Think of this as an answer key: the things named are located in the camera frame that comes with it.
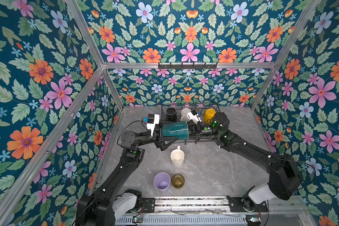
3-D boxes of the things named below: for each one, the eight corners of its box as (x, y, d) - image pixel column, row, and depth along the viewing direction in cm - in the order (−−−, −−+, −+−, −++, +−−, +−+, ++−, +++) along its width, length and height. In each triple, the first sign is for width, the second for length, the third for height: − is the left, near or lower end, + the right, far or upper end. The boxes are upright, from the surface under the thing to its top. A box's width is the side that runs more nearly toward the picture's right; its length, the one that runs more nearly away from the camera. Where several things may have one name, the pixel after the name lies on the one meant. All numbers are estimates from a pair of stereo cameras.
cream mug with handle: (177, 171, 87) (177, 164, 79) (168, 161, 91) (167, 154, 83) (187, 161, 91) (188, 154, 83) (178, 153, 95) (178, 145, 87)
